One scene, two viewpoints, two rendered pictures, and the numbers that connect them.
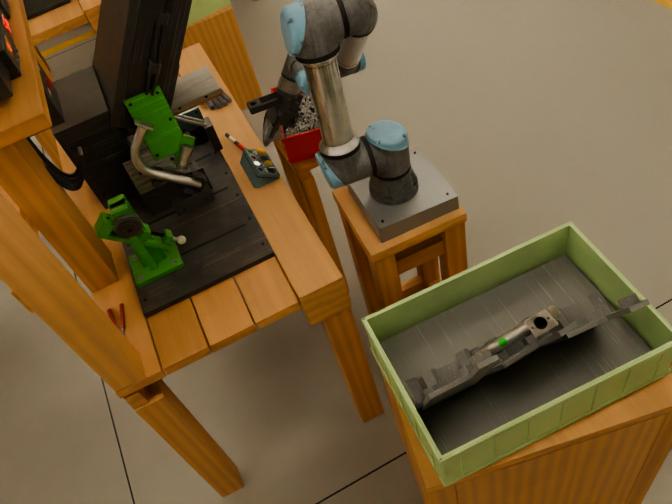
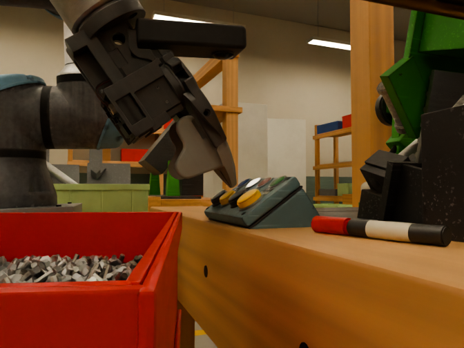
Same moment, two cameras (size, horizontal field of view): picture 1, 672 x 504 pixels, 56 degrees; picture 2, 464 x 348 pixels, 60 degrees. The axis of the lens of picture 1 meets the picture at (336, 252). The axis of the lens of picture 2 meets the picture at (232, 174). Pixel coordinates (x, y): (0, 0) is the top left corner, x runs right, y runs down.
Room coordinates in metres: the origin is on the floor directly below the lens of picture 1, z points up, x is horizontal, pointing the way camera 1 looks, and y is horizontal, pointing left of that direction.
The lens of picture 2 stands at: (2.14, 0.05, 0.94)
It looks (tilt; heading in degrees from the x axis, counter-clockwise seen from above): 2 degrees up; 171
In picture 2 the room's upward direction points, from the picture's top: straight up
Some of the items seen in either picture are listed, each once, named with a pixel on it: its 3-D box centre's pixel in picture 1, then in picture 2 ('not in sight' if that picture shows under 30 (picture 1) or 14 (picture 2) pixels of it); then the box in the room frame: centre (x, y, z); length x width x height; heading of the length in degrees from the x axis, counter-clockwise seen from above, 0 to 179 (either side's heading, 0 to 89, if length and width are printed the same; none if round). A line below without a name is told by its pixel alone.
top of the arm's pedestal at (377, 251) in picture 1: (397, 205); not in sight; (1.37, -0.23, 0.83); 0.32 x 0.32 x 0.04; 9
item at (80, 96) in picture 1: (99, 138); not in sight; (1.85, 0.65, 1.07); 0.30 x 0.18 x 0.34; 11
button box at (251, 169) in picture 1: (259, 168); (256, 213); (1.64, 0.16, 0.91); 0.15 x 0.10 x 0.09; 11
